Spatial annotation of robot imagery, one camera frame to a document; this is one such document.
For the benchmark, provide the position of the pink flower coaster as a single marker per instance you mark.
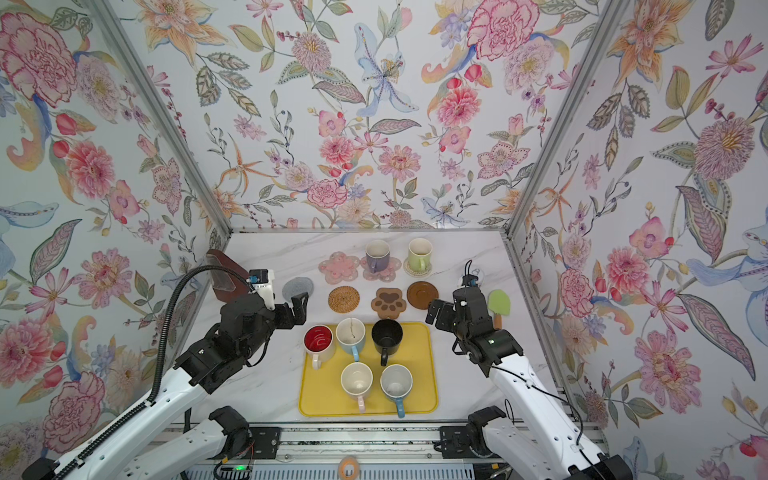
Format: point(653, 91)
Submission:
point(339, 267)
point(387, 275)

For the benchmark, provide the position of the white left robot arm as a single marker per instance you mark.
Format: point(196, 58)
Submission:
point(138, 420)

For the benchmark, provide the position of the dark brown round coaster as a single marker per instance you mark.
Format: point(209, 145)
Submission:
point(420, 294)

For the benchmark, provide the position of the white mug purple handle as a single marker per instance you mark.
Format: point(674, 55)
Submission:
point(377, 256)

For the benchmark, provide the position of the red inside white mug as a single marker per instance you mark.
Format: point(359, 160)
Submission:
point(319, 344)

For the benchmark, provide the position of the yellow tray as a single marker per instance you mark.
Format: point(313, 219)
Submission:
point(322, 395)

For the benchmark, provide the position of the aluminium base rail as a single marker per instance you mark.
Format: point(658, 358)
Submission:
point(380, 441)

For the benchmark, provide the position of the white mug blue handle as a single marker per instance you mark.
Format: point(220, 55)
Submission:
point(396, 383)

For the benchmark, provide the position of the light blue mug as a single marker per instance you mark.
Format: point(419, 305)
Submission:
point(351, 336)

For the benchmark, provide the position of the grey-blue woven round coaster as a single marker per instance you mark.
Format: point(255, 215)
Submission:
point(296, 287)

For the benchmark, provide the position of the tan rattan round coaster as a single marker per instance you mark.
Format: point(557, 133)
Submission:
point(343, 299)

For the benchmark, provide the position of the light green mug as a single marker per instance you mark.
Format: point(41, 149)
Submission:
point(420, 248)

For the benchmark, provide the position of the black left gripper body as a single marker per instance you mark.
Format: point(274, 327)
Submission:
point(270, 322)

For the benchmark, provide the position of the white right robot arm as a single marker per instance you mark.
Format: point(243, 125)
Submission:
point(535, 436)

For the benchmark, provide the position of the lime green spatula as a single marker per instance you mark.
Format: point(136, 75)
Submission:
point(499, 305)

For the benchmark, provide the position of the black mug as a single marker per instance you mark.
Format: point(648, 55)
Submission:
point(387, 335)

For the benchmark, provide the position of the white mug pink handle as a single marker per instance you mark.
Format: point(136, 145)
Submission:
point(357, 381)

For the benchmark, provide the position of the orange tape roll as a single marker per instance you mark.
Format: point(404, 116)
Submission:
point(349, 469)

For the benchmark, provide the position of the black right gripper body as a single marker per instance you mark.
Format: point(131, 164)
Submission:
point(448, 319)

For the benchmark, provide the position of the brown paw print coaster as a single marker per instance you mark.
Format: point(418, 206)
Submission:
point(389, 303)

